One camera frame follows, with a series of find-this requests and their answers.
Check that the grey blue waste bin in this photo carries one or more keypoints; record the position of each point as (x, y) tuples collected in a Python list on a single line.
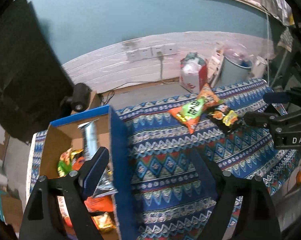
[(236, 67)]

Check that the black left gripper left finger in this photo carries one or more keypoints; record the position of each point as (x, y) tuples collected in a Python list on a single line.
[(42, 218)]

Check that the blue patterned bed cloth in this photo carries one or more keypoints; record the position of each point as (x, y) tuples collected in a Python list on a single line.
[(168, 197)]

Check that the white wall socket strip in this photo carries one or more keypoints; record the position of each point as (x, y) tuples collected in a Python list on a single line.
[(150, 52)]

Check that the orange green snack bag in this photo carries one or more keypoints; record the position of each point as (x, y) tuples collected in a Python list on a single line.
[(190, 113)]

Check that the green broad bean snack bag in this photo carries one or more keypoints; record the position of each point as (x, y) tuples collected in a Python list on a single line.
[(70, 160)]

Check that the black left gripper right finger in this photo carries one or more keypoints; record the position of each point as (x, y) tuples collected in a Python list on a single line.
[(247, 200)]

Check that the red orange chip bag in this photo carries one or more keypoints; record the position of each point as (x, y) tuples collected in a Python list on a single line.
[(100, 204)]

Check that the silver foil snack bag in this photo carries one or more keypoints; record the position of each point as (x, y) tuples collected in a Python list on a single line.
[(93, 149)]

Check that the black dark furniture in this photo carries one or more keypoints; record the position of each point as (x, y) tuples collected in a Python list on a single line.
[(32, 82)]

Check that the blue cardboard box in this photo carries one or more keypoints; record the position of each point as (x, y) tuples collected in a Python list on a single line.
[(112, 134)]

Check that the yellow red snack bag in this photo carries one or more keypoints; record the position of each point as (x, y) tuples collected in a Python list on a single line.
[(104, 222)]

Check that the black yellow snack bag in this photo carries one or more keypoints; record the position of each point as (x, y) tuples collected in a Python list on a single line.
[(225, 118)]

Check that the white cardboard carton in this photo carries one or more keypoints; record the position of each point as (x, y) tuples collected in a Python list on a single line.
[(214, 65)]

